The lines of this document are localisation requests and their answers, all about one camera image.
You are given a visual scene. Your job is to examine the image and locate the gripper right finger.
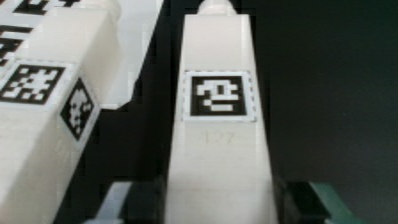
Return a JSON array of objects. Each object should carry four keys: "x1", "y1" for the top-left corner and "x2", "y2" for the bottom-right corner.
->
[{"x1": 275, "y1": 181, "x2": 355, "y2": 224}]

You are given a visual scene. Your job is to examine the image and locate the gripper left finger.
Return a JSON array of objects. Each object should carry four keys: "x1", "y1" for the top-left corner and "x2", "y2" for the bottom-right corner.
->
[{"x1": 81, "y1": 181, "x2": 163, "y2": 224}]

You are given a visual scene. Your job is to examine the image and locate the white desk leg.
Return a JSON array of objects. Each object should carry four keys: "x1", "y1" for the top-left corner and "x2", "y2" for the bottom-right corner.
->
[
  {"x1": 0, "y1": 6, "x2": 122, "y2": 224},
  {"x1": 165, "y1": 0, "x2": 279, "y2": 224}
]

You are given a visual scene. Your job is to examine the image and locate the fiducial marker sheet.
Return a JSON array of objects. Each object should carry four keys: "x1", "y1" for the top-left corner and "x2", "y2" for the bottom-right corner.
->
[{"x1": 0, "y1": 0, "x2": 81, "y2": 68}]

